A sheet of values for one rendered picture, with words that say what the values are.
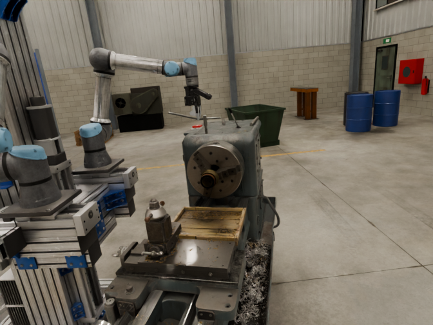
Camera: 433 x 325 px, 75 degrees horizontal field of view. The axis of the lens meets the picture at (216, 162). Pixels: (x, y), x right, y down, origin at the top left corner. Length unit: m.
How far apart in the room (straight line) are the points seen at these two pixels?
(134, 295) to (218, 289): 0.28
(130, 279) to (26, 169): 0.57
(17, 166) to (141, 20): 10.76
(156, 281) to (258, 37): 11.13
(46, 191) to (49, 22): 11.62
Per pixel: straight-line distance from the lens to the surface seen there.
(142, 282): 1.12
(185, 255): 1.09
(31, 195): 1.31
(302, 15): 12.39
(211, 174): 1.44
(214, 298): 1.01
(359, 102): 7.63
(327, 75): 12.55
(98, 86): 1.79
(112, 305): 1.12
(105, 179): 1.71
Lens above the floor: 1.58
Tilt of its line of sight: 17 degrees down
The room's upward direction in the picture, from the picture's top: 5 degrees counter-clockwise
